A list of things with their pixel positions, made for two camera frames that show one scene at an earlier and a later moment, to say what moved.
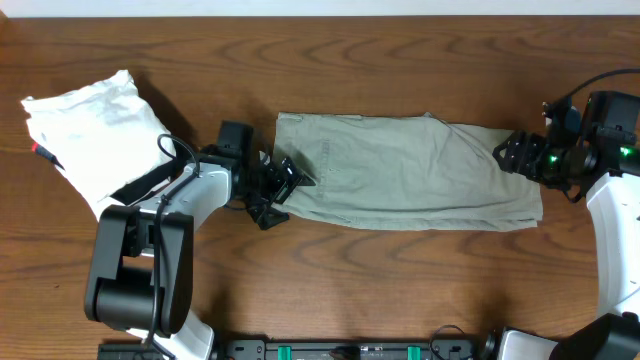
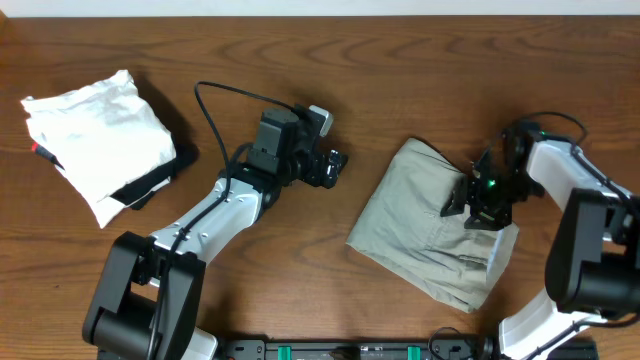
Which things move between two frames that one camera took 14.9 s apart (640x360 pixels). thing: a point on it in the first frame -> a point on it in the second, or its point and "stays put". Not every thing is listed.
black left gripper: (280, 188) -> (330, 169)
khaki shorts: (412, 171) -> (404, 232)
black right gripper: (522, 147) -> (494, 222)
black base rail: (318, 349) stays put
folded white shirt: (104, 133) stays put
